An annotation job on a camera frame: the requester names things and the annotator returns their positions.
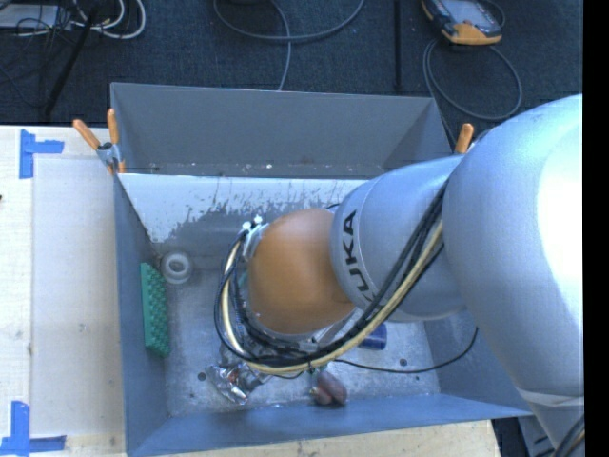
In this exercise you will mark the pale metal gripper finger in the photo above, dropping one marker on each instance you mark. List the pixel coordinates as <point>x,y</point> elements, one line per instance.
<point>236,392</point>
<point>220,374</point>

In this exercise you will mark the dark green flat block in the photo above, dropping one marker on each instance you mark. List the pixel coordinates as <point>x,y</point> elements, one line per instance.
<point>156,310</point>

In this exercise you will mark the brown oblong toy food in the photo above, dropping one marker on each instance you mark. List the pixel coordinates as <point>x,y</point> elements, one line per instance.
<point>331,389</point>

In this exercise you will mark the blue small block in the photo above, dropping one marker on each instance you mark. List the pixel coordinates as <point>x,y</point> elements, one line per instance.
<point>377,338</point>

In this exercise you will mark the pale wood board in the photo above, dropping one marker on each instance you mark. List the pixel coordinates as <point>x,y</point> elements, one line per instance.
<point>71,279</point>

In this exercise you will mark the grey metal bin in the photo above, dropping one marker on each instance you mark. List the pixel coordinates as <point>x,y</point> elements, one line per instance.
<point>190,126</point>

